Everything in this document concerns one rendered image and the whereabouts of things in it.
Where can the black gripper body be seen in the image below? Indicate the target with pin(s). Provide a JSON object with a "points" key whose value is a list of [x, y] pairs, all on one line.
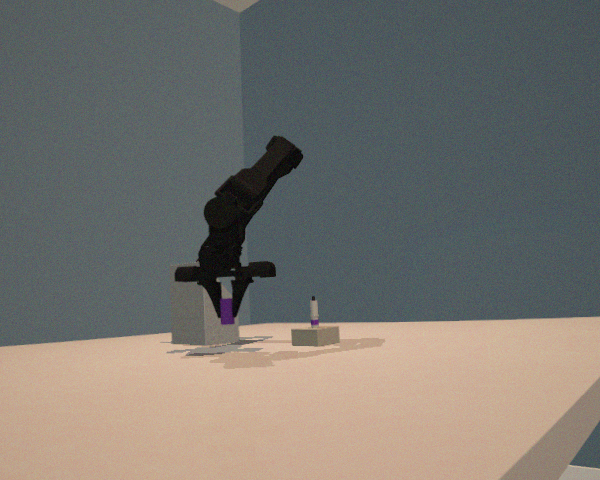
{"points": [[254, 269]]}

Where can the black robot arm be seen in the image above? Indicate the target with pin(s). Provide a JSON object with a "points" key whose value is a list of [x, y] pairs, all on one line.
{"points": [[240, 197]]}

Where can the white marker with purple band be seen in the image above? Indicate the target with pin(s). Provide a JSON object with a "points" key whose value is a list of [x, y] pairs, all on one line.
{"points": [[314, 313]]}

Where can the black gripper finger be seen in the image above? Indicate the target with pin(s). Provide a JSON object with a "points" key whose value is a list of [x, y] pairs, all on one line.
{"points": [[215, 292], [238, 289]]}

